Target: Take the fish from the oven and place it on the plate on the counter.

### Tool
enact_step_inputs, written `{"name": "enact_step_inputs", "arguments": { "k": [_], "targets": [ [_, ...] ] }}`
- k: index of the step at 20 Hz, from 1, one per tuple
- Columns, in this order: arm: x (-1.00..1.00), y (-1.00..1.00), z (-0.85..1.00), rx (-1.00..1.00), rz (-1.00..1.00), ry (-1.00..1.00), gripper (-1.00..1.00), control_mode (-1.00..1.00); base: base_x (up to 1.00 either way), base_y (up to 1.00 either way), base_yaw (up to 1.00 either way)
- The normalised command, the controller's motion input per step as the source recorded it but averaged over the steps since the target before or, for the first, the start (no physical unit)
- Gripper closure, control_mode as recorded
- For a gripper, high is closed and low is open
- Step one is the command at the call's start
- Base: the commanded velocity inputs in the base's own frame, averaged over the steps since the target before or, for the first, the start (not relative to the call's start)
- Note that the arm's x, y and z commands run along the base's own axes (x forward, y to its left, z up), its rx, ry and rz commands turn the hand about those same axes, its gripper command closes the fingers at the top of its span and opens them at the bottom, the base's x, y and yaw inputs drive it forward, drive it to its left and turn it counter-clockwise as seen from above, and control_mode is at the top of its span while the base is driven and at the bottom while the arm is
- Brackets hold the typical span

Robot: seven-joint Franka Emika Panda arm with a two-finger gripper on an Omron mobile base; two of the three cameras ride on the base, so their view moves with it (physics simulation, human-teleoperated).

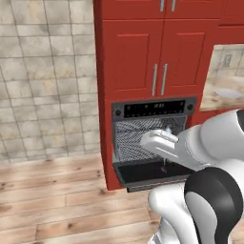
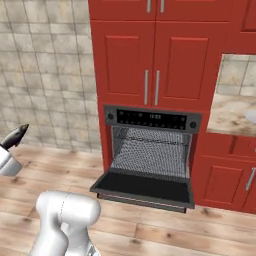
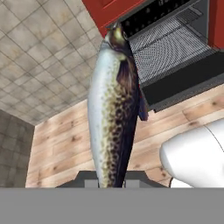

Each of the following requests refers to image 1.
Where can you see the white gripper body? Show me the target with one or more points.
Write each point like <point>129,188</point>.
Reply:
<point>158,141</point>

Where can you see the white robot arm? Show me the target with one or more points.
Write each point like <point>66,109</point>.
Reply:
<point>219,139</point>

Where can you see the pale grey fish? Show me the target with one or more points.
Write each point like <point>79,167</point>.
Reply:
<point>168,130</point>

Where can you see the metal oven rack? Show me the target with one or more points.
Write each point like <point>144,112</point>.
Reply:
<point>130,136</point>

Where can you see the black oven door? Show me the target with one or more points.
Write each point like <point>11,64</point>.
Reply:
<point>143,173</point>

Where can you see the red tall oven cabinet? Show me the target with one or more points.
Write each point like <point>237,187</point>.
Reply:
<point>103,127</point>

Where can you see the white plate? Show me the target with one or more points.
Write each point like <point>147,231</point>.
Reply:
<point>230,93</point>

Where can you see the red small cabinet door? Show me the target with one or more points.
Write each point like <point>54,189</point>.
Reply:
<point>197,8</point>
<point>133,8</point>

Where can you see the black and grey wall oven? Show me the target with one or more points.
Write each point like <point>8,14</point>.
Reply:
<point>152,109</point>

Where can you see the grey wall outlet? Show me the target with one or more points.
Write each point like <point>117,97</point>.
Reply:
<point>227,60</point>

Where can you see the red wall cabinet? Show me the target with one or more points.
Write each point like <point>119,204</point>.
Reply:
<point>233,22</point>

